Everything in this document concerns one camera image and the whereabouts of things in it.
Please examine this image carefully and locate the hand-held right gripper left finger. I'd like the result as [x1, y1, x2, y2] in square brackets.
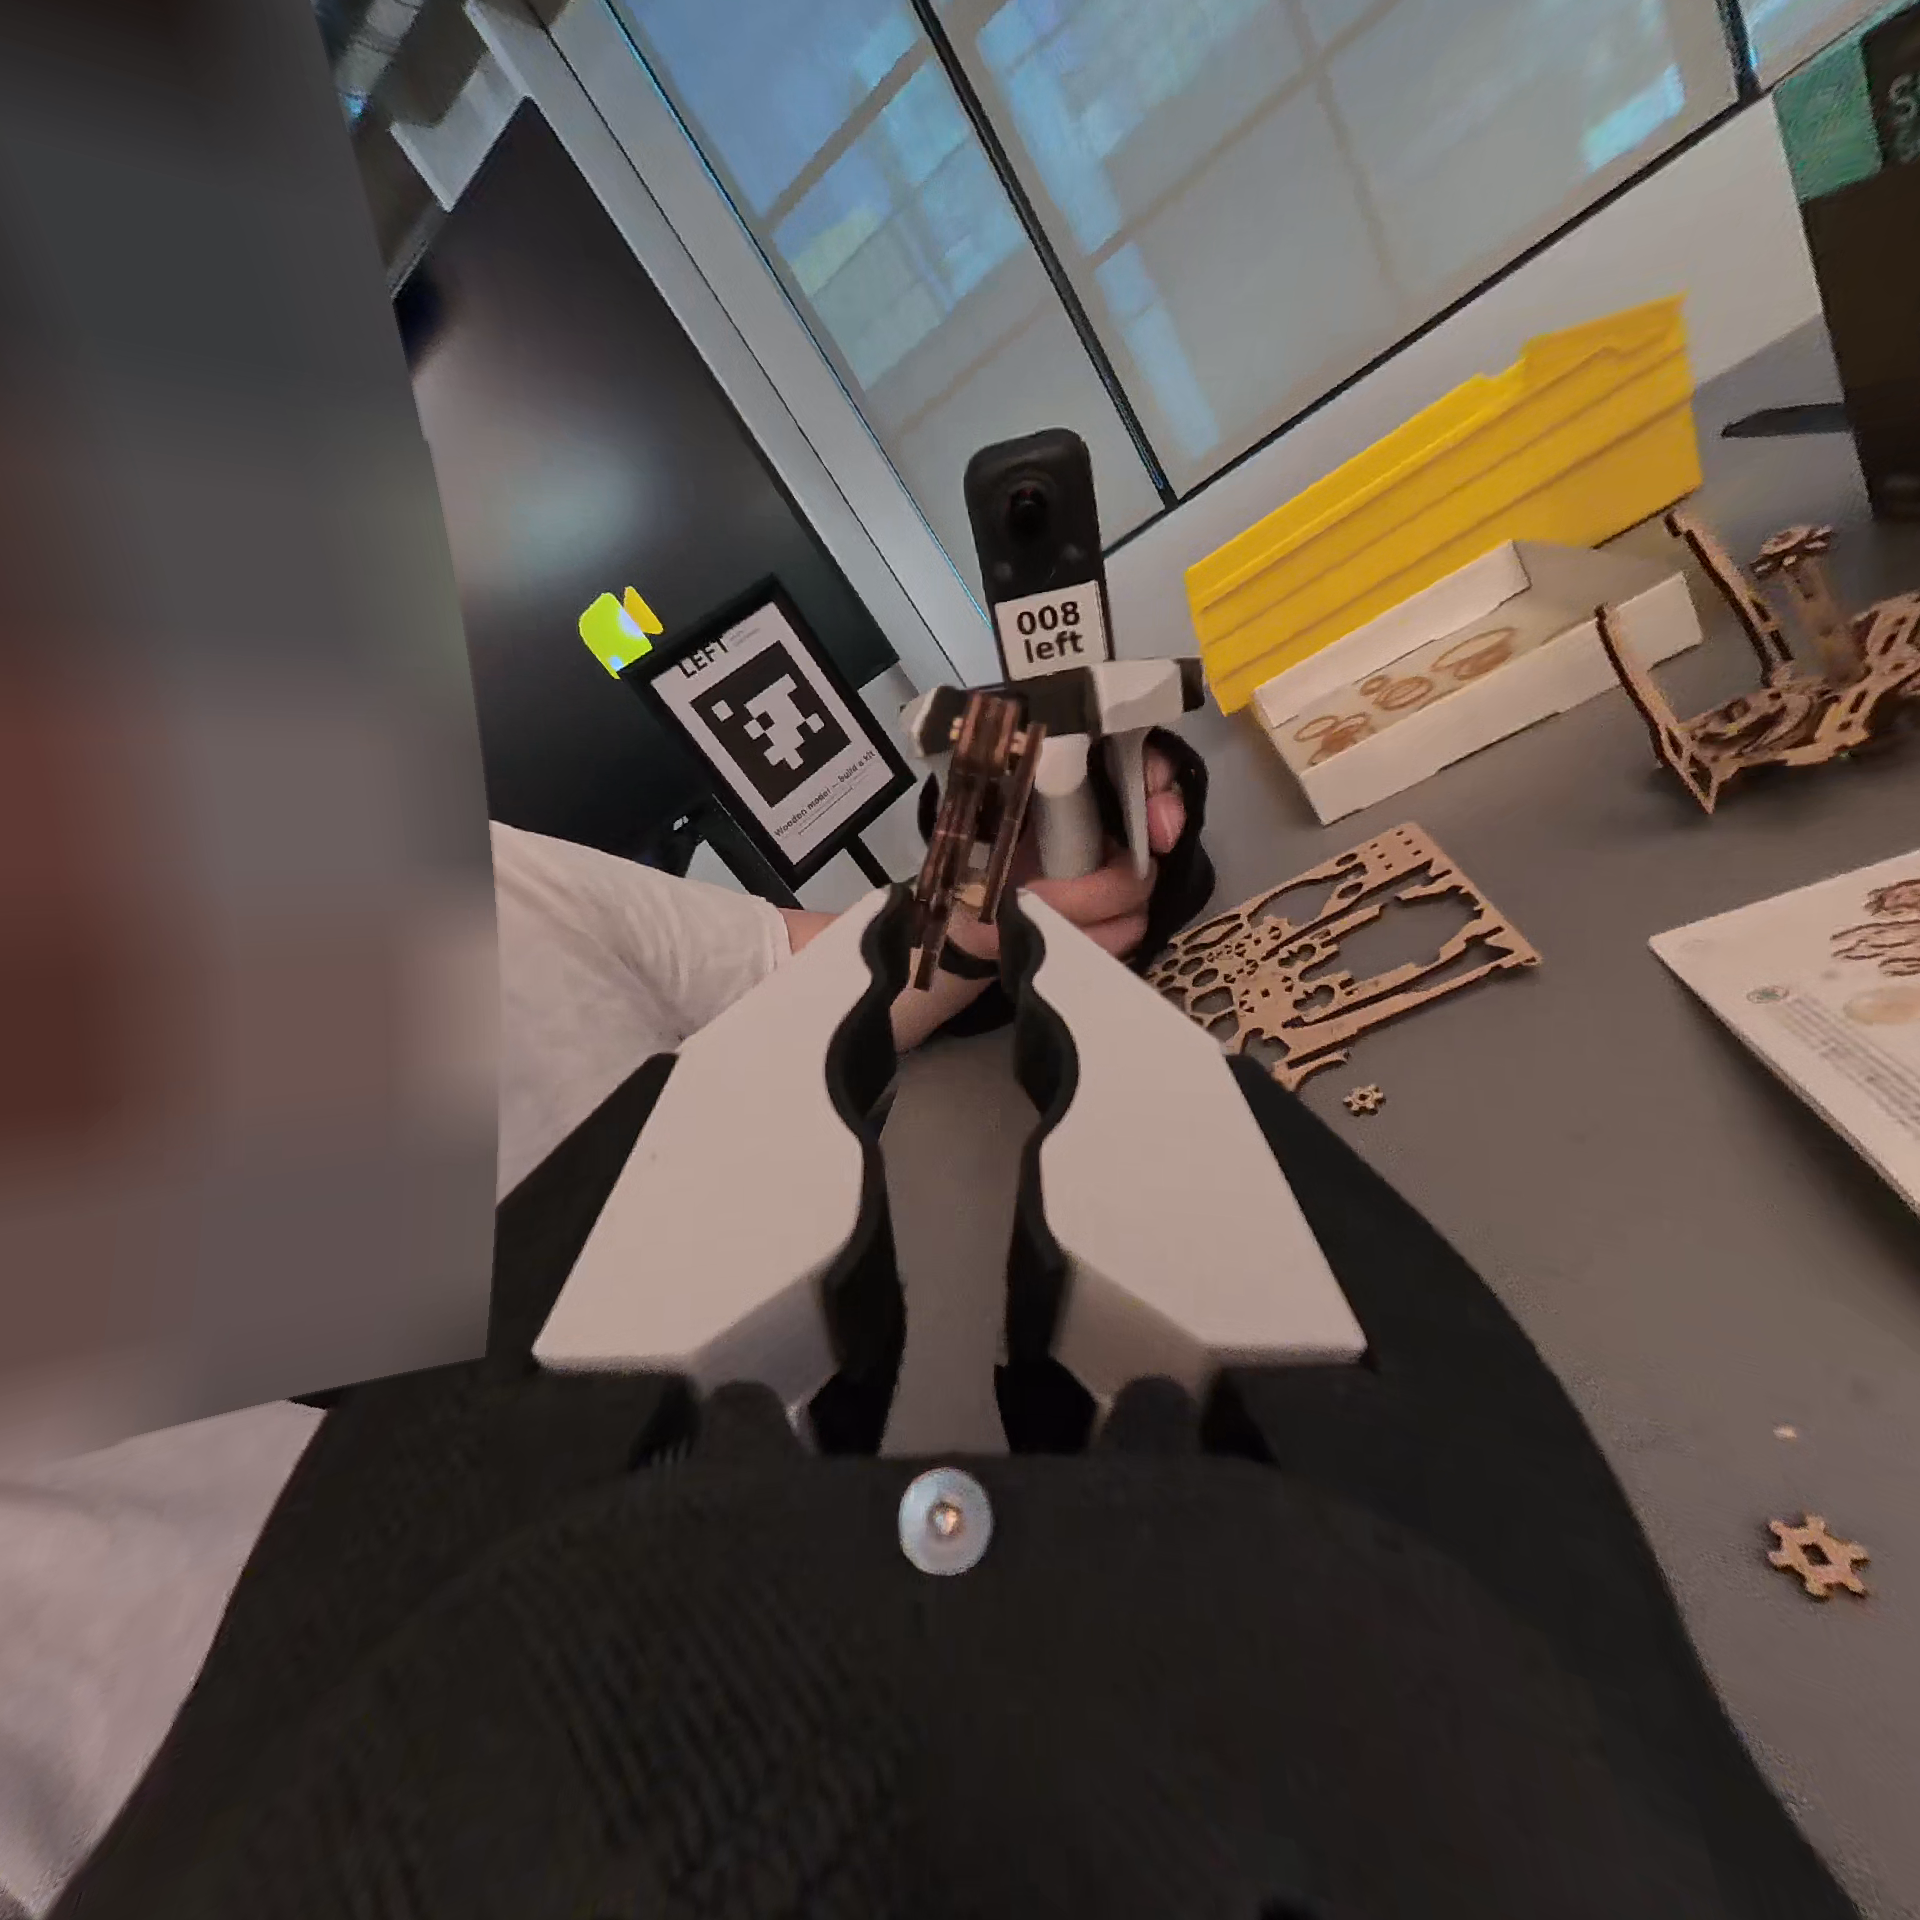
[532, 885, 914, 1454]

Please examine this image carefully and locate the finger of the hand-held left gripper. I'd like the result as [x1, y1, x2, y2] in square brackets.
[1089, 655, 1209, 740]
[904, 680, 993, 770]

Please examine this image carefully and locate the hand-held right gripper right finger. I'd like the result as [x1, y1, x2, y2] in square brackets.
[996, 892, 1369, 1454]

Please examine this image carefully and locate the small wooden gear assembly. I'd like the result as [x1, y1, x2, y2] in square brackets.
[904, 688, 1048, 994]

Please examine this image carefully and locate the person's left forearm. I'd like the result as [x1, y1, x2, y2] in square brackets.
[784, 895, 963, 1045]

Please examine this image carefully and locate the laser-cut wooden parts sheet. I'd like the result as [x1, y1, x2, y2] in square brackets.
[1144, 820, 1548, 1092]

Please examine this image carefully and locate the partly built wooden model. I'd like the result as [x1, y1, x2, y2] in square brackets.
[1592, 506, 1920, 818]

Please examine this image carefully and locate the black model kit box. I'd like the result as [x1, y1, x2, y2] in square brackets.
[1770, 0, 1920, 521]

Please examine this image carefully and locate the person's left hand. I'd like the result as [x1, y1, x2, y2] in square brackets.
[1032, 750, 1191, 961]

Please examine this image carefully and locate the framed marker sign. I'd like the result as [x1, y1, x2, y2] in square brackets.
[619, 574, 923, 894]

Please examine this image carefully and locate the black sign stand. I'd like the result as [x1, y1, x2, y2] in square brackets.
[674, 808, 896, 904]

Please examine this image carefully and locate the pile of rubber bands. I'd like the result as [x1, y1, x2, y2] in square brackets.
[1290, 625, 1521, 760]

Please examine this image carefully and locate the white cardboard tray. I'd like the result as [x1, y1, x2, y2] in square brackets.
[1249, 537, 1708, 830]

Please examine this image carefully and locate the yellow plastic bin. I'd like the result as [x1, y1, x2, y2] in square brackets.
[1183, 293, 1708, 721]

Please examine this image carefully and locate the frosted glass window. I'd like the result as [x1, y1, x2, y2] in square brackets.
[599, 0, 1895, 513]

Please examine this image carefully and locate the large black panel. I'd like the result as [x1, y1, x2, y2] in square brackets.
[392, 94, 906, 888]

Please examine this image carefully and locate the open instruction booklet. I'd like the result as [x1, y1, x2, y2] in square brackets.
[1648, 850, 1920, 1221]

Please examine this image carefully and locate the loose wooden cog piece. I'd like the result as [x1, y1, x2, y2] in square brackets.
[1766, 1510, 1876, 1607]

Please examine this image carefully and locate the black wrist strap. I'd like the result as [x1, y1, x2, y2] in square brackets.
[920, 943, 1025, 1040]

